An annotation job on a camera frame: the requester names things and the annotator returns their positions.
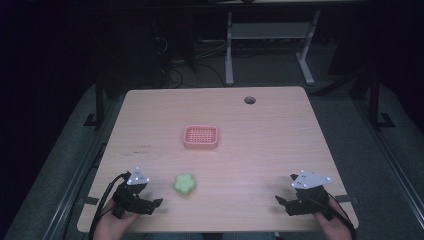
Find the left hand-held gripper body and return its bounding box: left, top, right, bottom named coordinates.
left=111, top=166, right=156, bottom=220

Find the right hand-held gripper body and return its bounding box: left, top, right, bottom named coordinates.
left=284, top=170, right=335, bottom=222

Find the green flower-shaped soap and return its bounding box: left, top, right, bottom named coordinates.
left=173, top=172, right=197, bottom=196

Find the pink soap dish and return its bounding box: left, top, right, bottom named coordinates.
left=182, top=124, right=219, bottom=150

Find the person's left hand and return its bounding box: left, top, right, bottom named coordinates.
left=92, top=198, right=142, bottom=240

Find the person's right hand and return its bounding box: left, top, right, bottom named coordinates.
left=313, top=196, right=354, bottom=240

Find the black metal stand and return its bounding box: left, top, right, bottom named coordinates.
left=361, top=66, right=396, bottom=131
left=83, top=71, right=108, bottom=129

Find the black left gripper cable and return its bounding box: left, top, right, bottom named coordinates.
left=87, top=171, right=132, bottom=240

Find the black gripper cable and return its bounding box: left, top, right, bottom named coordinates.
left=87, top=171, right=132, bottom=240
left=328, top=194, right=357, bottom=240

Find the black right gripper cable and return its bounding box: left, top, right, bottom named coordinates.
left=328, top=194, right=357, bottom=240

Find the tangle of floor cables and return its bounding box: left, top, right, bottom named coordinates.
left=151, top=19, right=229, bottom=89

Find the white metal desk frame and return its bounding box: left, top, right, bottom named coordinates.
left=224, top=9, right=322, bottom=87

